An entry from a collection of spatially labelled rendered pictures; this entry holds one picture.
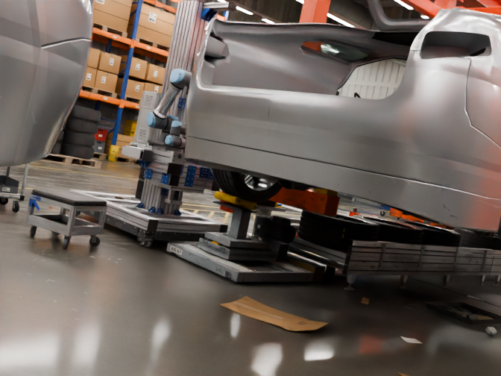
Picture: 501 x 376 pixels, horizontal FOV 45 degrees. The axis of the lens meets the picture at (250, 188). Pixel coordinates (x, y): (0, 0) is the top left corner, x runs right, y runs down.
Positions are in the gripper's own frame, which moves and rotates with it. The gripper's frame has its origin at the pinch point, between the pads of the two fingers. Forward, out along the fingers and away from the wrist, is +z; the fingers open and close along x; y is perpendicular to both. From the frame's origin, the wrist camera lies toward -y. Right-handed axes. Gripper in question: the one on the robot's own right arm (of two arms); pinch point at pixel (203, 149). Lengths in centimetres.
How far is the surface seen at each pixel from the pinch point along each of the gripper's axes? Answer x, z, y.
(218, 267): -67, -20, -77
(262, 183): -40, 32, -16
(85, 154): 663, 254, -60
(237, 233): -45, 12, -56
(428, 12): -27, 229, 179
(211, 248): -38, -5, -70
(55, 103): -236, -235, 8
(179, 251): -20, -20, -78
